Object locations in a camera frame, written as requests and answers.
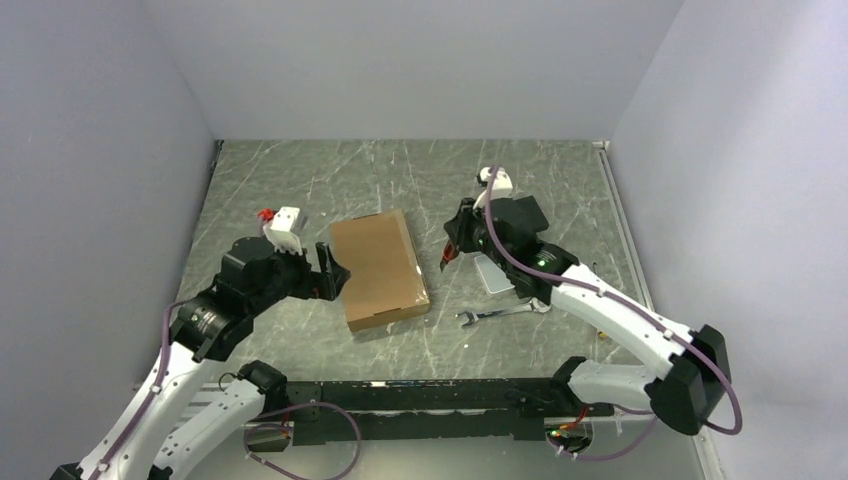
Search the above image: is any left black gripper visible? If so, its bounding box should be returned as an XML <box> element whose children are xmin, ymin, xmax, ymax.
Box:
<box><xmin>249</xmin><ymin>237</ymin><xmax>350</xmax><ymax>313</ymax></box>

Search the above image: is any red utility knife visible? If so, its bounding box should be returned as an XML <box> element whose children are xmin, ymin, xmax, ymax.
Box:
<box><xmin>439</xmin><ymin>240</ymin><xmax>458</xmax><ymax>272</ymax></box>

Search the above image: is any brown cardboard express box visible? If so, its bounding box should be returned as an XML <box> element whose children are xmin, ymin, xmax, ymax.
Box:
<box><xmin>330</xmin><ymin>209</ymin><xmax>431</xmax><ymax>333</ymax></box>

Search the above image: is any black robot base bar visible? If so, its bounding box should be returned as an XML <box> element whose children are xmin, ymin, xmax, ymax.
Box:
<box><xmin>253</xmin><ymin>378</ymin><xmax>613</xmax><ymax>446</ymax></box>

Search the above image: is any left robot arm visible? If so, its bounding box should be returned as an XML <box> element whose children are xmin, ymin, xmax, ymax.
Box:
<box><xmin>52</xmin><ymin>237</ymin><xmax>351</xmax><ymax>479</ymax></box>

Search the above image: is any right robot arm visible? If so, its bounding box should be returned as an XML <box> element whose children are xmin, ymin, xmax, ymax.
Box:
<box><xmin>440</xmin><ymin>196</ymin><xmax>738</xmax><ymax>436</ymax></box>

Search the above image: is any black square box with label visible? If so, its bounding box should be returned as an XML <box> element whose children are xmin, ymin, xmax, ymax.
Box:
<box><xmin>511</xmin><ymin>195</ymin><xmax>549</xmax><ymax>240</ymax></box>

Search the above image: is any white rounded power bank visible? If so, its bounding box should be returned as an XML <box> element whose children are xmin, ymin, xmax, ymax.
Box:
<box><xmin>473</xmin><ymin>255</ymin><xmax>514</xmax><ymax>296</ymax></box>

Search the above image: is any silver open-end wrench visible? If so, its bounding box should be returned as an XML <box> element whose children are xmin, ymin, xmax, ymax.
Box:
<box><xmin>455</xmin><ymin>298</ymin><xmax>551</xmax><ymax>328</ymax></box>

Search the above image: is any yellow black screwdriver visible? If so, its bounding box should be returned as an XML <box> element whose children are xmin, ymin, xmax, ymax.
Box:
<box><xmin>589</xmin><ymin>261</ymin><xmax>608</xmax><ymax>338</ymax></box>

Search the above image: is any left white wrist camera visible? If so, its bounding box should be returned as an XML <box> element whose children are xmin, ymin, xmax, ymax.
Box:
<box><xmin>257</xmin><ymin>206</ymin><xmax>308</xmax><ymax>256</ymax></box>

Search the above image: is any aluminium frame rail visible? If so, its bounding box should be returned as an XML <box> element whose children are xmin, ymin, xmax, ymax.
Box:
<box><xmin>105</xmin><ymin>142</ymin><xmax>723</xmax><ymax>480</ymax></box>

